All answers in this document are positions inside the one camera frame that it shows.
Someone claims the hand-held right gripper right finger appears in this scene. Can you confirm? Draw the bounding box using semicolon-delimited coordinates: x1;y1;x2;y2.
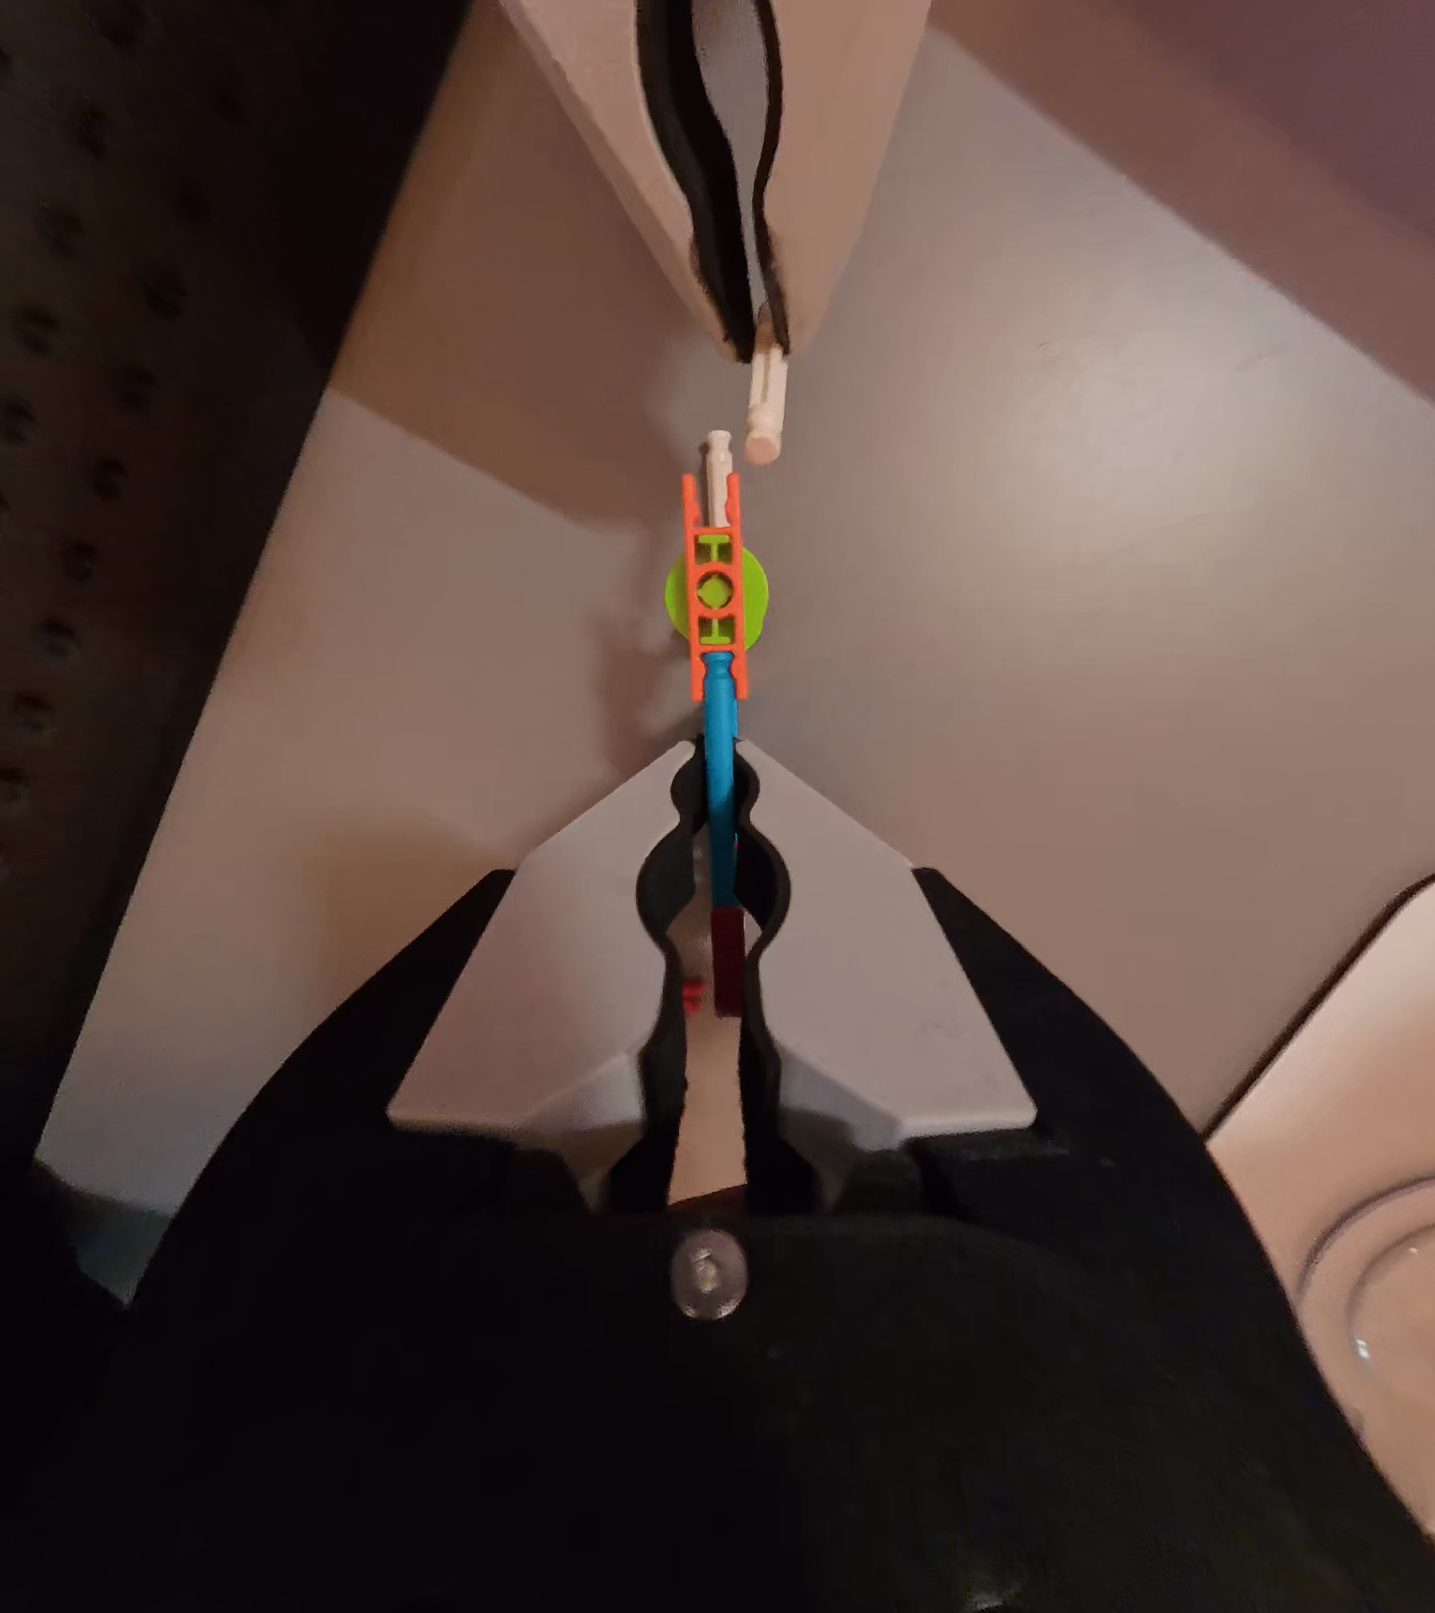
729;734;1037;1211

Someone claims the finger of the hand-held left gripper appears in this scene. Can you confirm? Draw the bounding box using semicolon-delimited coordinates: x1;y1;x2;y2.
749;0;934;354
497;0;758;368

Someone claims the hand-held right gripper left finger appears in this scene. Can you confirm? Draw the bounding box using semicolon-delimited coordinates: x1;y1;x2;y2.
386;741;707;1216

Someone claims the teal plastic panel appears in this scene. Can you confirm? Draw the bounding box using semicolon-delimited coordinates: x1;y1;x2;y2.
697;647;746;912

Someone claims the orange toy clip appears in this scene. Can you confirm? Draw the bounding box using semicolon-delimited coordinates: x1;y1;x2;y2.
680;470;754;705

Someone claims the lime green spool rod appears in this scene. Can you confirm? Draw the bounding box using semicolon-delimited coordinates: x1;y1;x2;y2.
662;539;771;652

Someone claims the black perforated board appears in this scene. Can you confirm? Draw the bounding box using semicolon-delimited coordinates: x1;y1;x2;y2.
0;0;470;1189

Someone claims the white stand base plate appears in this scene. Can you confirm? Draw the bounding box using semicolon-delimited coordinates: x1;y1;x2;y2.
1205;857;1435;1613

